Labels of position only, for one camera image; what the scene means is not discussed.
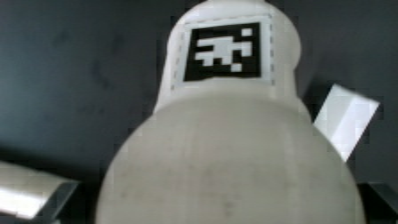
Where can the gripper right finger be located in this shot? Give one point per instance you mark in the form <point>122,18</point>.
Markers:
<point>344,118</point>

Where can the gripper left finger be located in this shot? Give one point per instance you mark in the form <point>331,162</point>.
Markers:
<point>35,194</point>

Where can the white lamp bulb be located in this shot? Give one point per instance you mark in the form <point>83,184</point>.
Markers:
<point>226,162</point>

